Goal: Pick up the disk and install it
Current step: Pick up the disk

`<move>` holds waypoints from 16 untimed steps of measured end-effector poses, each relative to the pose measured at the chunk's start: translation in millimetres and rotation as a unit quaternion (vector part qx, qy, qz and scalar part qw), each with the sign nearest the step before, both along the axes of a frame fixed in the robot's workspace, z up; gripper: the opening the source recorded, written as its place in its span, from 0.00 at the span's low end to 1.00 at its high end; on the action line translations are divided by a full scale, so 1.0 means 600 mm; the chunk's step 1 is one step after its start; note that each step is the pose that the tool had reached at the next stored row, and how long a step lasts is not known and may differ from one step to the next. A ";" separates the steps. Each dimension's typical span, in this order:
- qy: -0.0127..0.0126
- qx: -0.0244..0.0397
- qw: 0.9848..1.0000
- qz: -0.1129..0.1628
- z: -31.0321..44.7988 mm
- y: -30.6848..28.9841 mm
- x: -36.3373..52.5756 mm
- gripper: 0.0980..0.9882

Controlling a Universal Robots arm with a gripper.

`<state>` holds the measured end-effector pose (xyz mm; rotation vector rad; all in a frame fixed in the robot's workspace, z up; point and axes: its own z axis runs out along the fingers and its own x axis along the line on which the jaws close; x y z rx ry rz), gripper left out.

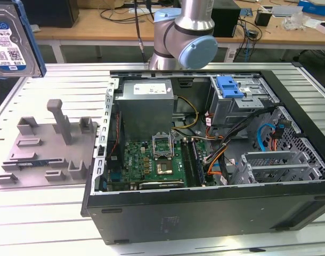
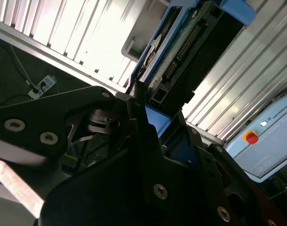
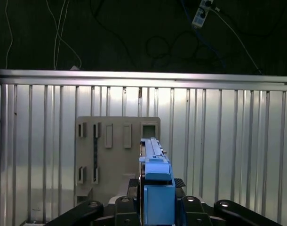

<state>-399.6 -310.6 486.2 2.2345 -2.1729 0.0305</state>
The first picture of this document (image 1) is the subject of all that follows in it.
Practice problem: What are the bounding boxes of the blue data wire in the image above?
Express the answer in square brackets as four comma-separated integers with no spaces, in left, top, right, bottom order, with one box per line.
[257,123,275,154]

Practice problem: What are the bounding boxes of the orange red yellow power wire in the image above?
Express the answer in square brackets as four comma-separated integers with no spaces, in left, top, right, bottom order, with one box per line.
[269,117,288,153]

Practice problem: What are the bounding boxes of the hard disk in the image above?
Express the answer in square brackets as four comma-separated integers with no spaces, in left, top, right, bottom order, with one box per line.
[0,0,47,78]

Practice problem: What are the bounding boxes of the grey perforated disk bay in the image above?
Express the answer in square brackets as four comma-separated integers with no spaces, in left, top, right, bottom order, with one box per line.
[235,106,325,185]

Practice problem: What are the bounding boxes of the metal socket cover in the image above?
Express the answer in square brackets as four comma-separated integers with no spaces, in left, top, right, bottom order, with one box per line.
[151,132,175,159]

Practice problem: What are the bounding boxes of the grey power supply unit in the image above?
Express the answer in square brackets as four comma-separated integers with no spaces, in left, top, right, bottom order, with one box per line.
[115,79,176,142]

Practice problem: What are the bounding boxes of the CPU socket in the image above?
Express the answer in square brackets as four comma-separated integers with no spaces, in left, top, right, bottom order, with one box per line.
[155,158,177,177]

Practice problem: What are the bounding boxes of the green motherboard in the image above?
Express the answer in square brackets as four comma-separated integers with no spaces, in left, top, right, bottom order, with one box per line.
[105,132,219,191]

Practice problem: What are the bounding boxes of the black RAM slot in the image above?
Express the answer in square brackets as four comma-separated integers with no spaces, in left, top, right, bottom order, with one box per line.
[181,138,197,187]

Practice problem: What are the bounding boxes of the black case fan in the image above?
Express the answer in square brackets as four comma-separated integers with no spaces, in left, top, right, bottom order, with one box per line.
[107,110,125,163]

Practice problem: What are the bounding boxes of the RAM stick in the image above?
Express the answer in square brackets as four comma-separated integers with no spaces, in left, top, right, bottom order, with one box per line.
[17,161,50,167]
[191,138,207,187]

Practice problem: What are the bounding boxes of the black graphics card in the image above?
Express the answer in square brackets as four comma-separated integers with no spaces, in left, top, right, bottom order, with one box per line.
[138,181,184,190]

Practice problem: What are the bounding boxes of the grey metal drive cage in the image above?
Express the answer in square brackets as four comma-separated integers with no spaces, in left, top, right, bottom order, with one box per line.
[209,76,280,127]

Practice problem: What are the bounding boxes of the empty blue plastic carrier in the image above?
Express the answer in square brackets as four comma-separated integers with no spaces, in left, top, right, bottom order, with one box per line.
[216,76,244,99]

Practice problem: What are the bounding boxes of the black PC case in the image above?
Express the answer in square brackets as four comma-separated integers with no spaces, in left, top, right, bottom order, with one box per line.
[80,69,325,245]

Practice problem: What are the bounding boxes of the wooden desk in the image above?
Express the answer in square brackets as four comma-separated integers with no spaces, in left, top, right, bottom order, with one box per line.
[33,0,325,58]

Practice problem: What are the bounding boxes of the grey parts rack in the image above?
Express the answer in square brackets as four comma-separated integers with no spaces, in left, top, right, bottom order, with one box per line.
[0,99,99,190]

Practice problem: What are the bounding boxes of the black computer tower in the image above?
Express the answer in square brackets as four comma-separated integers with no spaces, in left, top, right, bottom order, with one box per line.
[212,6,242,38]

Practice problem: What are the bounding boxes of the small black box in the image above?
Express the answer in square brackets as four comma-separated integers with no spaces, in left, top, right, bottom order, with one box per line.
[254,9,273,27]

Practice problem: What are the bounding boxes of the large black box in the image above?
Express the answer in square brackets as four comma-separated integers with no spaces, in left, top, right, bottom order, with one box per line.
[23,0,80,29]

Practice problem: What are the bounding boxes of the clear plastic bag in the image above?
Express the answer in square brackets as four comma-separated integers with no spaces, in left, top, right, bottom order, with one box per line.
[281,12,311,30]

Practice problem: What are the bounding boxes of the blue cardboard box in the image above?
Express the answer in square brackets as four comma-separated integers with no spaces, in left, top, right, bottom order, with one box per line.
[297,0,325,15]

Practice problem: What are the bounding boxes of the red black twisted wire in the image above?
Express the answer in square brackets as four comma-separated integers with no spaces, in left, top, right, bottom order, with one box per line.
[110,111,123,161]

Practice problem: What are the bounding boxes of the thin orange wire bundle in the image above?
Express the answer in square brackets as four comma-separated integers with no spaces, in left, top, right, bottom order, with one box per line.
[204,156,227,178]

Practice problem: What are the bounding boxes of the black sleeved wire bundle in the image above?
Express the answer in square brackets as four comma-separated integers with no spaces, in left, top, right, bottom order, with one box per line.
[205,106,283,166]

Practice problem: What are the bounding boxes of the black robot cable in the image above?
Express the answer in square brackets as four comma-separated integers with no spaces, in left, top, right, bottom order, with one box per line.
[132,0,148,64]

